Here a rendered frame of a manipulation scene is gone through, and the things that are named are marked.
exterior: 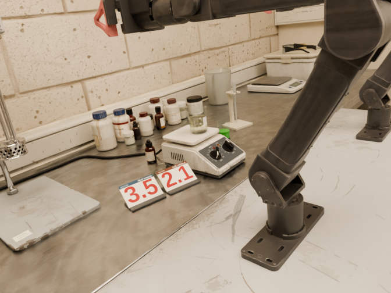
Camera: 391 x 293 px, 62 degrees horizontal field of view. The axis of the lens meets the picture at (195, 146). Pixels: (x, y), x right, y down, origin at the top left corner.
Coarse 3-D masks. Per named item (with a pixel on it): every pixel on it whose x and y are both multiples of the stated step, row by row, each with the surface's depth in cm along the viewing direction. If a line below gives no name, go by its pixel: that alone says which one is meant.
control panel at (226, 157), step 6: (222, 138) 91; (210, 144) 88; (216, 144) 88; (222, 144) 89; (204, 150) 85; (210, 150) 86; (222, 150) 87; (234, 150) 89; (240, 150) 90; (204, 156) 83; (210, 156) 84; (222, 156) 85; (228, 156) 86; (234, 156) 87; (216, 162) 83; (222, 162) 84; (228, 162) 84
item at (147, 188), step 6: (144, 180) 79; (150, 180) 80; (132, 186) 77; (138, 186) 78; (144, 186) 78; (150, 186) 79; (156, 186) 79; (126, 192) 76; (132, 192) 76; (138, 192) 77; (144, 192) 77; (150, 192) 78; (156, 192) 78; (126, 198) 75; (132, 198) 76; (138, 198) 76; (144, 198) 76
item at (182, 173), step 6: (174, 168) 83; (180, 168) 84; (186, 168) 84; (162, 174) 81; (168, 174) 82; (174, 174) 82; (180, 174) 83; (186, 174) 83; (192, 174) 84; (162, 180) 80; (168, 180) 81; (174, 180) 81; (180, 180) 82; (186, 180) 82; (168, 186) 80
